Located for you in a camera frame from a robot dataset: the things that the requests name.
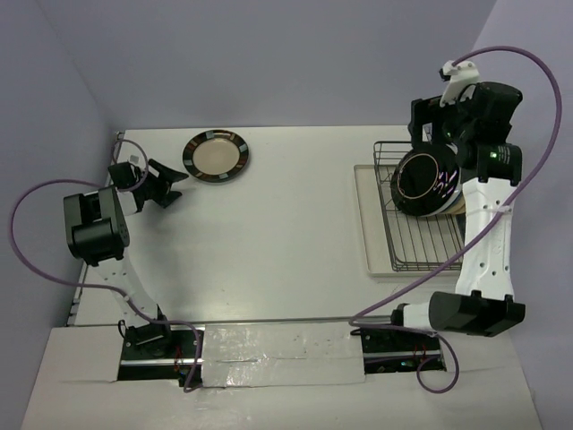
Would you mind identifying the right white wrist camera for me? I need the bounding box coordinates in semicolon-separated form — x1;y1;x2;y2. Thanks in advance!
440;61;480;108

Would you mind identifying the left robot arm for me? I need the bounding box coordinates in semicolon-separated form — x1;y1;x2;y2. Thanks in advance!
64;159;189;357

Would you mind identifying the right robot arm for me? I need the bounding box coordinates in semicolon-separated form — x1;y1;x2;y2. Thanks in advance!
389;82;526;350

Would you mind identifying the white drain tray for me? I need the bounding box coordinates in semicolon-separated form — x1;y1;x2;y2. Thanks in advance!
353;163;465;280

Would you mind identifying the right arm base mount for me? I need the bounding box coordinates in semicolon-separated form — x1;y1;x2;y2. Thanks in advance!
350;318;446;374

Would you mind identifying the black rim plate front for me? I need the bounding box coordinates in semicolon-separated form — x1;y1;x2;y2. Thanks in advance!
390;145;463;218

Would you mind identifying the beige bird plate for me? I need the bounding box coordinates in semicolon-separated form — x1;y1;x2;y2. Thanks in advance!
443;195;466;216

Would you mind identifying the black rim plate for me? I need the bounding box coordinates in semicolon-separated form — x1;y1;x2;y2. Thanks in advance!
390;145;463;218
182;129;250;184

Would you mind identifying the silver tape sheet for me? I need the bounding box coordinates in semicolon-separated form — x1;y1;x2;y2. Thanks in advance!
201;322;365;388

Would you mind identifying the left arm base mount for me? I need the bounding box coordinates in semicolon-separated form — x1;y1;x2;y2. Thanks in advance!
117;320;204;388

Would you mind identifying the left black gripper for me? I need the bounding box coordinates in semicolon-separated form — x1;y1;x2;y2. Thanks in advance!
133;159;186;208

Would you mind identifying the black wire dish rack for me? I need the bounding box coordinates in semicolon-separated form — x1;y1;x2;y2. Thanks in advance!
372;141;464;274

